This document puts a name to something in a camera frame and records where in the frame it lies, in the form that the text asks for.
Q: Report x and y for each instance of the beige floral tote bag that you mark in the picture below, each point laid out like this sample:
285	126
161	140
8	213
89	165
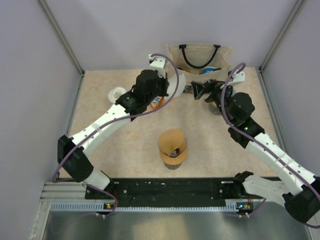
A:
201	62

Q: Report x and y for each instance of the blue ribbed dripper cone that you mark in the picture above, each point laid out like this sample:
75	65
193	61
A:
232	91

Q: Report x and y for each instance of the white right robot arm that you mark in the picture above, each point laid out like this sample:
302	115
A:
298	189

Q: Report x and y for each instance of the brown paper coffee filter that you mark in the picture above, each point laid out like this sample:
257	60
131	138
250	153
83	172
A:
172	142

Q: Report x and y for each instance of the white paper sheet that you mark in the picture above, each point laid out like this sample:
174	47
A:
172	86

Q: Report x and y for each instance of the orange Fox's candy bag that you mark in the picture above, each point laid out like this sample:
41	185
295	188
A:
157	102

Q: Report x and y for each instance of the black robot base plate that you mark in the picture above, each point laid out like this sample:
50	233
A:
174	191

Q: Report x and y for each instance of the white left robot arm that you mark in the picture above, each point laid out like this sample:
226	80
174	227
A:
73	152

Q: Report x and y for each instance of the grey ribbed glass mug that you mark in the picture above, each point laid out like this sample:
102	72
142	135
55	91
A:
214	109

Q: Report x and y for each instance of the grey slotted cable duct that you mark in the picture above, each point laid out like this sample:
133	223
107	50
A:
107	205

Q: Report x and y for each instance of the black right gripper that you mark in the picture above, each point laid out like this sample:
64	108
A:
199	89

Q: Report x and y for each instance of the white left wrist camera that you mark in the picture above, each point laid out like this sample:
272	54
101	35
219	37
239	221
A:
158	63

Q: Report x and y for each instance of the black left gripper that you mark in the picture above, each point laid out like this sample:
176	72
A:
165	84

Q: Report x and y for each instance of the wrapped white paper roll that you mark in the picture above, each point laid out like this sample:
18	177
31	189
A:
115	93

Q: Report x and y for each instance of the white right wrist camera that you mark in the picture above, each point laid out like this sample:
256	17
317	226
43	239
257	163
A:
236	79

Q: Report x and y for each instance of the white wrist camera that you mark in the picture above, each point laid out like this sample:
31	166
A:
158	63
236	79

